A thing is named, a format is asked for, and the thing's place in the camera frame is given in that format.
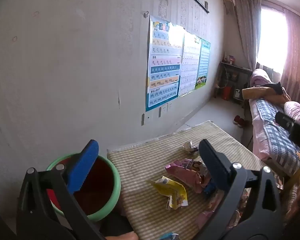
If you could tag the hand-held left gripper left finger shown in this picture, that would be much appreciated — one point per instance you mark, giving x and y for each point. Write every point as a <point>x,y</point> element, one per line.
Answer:
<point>81,170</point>

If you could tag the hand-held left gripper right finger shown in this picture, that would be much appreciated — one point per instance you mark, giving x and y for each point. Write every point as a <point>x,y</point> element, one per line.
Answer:
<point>215,167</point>

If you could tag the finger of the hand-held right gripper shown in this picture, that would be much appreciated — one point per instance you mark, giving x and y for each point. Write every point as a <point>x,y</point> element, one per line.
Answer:
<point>283,120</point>

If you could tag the green-rimmed red bin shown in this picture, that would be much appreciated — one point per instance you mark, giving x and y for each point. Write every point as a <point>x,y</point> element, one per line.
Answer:
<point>100,187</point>

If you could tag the pink snack wrapper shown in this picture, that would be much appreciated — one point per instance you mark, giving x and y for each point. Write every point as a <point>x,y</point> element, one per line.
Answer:
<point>185,173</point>

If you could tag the white printed wrapper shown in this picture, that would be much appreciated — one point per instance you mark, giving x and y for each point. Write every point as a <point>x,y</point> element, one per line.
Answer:
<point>189,147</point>

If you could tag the long pink foil wrapper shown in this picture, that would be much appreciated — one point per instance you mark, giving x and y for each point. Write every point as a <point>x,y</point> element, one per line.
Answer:
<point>212,205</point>

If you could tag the blue plaid blanket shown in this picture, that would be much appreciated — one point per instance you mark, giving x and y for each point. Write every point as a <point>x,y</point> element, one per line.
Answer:
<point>272,130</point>

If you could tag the pink quilt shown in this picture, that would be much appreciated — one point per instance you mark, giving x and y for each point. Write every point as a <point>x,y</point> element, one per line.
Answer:
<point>297,112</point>

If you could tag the blue snack wrapper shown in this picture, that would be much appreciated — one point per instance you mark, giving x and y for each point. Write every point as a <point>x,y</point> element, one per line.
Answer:
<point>209,189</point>

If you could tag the red shoe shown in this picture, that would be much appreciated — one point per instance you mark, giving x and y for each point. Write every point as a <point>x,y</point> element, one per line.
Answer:
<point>236,119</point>
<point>242,123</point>

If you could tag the yellow snack wrapper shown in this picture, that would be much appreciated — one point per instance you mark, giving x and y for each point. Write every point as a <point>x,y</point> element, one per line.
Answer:
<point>175,192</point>

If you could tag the pink curtain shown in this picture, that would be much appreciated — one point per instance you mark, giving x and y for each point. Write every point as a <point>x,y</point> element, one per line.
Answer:
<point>297,62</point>

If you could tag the red box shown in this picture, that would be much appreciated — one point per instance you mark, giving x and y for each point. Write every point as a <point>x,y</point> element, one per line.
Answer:
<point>226,93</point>

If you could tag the striped beige table mat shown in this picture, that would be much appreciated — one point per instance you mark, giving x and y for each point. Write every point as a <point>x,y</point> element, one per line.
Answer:
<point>145,160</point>

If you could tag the dark storage shelf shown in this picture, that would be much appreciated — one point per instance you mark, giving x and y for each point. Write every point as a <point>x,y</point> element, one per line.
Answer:
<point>230,66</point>

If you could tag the light blue wrapper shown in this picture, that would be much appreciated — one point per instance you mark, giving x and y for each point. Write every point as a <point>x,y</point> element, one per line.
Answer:
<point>168,237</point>

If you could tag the bright window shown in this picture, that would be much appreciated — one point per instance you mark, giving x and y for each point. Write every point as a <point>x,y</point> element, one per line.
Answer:
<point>272,35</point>

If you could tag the sheer pale curtain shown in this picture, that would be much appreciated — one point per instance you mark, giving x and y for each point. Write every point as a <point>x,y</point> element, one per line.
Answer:
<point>247,30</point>

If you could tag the wooden bed frame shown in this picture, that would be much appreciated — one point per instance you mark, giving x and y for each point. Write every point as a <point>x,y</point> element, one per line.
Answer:
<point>298,177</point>

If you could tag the white wall socket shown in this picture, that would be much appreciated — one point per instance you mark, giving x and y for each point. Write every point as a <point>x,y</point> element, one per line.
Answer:
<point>148,117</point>
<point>165,108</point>

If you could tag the green-bordered wall poster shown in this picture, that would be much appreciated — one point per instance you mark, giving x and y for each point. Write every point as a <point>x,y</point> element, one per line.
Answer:
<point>203,60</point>

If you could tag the blue-bordered wall poster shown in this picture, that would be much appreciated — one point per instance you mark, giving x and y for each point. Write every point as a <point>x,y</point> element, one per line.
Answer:
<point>162,80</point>

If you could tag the white chart wall poster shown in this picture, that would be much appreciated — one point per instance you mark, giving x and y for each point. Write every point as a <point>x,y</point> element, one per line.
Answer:
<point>190,62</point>

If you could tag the black wall rod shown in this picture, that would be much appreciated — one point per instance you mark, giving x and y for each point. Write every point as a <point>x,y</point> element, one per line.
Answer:
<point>197,1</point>

